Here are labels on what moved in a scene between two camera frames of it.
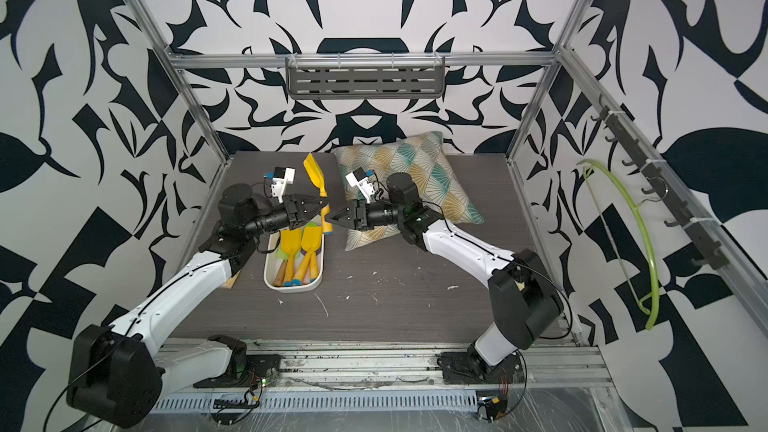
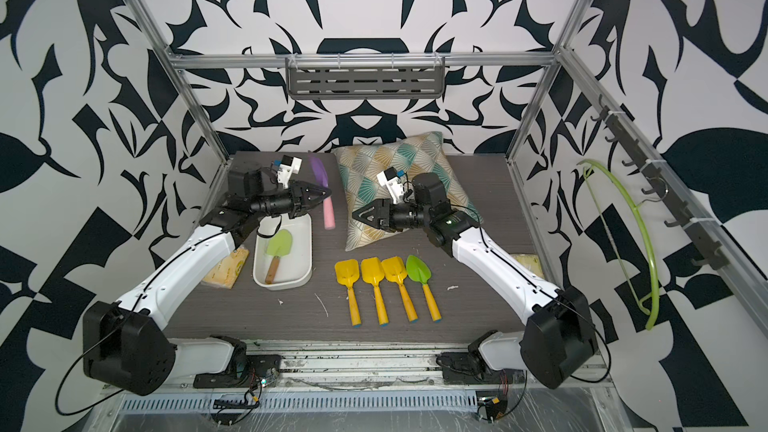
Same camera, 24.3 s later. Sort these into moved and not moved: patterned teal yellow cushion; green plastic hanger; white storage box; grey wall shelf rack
Moved: white storage box
Not moved: grey wall shelf rack; patterned teal yellow cushion; green plastic hanger
